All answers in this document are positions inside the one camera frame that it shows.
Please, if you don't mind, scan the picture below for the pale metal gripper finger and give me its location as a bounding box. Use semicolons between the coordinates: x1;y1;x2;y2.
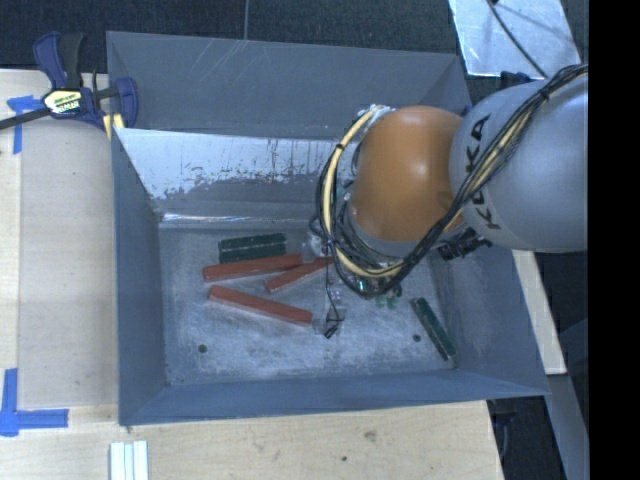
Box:
305;231;330;265
322;287;349;340

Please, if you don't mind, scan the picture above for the red-brown flat block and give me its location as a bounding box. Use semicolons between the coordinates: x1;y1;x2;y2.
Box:
207;284;315;328
201;253;305;284
263;255;336;295

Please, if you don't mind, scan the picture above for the dark green flat block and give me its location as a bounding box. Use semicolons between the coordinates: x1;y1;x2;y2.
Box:
217;232;289;265
409;296;459;362

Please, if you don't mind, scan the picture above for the grey metal bin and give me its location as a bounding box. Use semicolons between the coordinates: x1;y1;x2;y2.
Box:
105;30;552;427

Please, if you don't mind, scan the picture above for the pale wood flat board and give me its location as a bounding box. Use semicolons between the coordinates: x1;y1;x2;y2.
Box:
16;116;122;412

